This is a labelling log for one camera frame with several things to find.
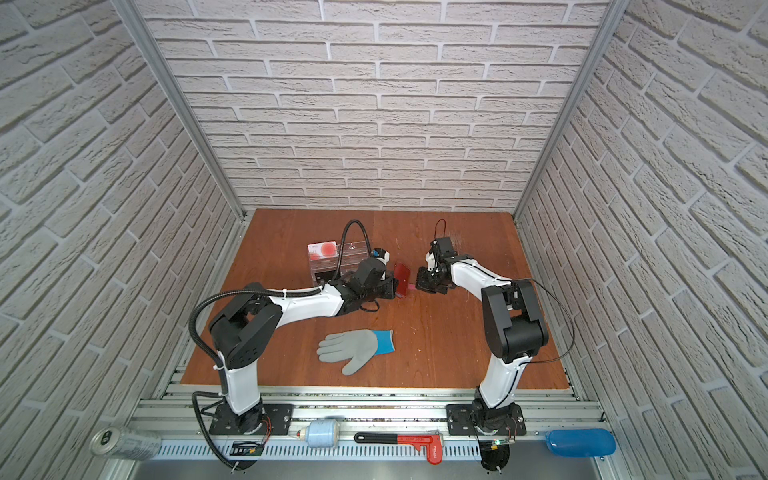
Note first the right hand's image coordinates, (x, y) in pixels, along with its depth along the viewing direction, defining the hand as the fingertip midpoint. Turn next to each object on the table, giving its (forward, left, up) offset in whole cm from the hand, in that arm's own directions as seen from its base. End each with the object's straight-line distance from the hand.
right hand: (419, 283), depth 95 cm
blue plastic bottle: (-46, -33, -2) cm, 57 cm away
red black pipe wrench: (-43, +3, -2) cm, 43 cm away
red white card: (+13, +31, +5) cm, 34 cm away
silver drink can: (-38, +68, +8) cm, 79 cm away
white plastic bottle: (-40, +28, +5) cm, 49 cm away
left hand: (0, +6, +4) cm, 8 cm away
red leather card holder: (0, +6, +7) cm, 9 cm away
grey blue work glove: (-18, +21, -2) cm, 28 cm away
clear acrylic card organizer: (+11, +31, +3) cm, 33 cm away
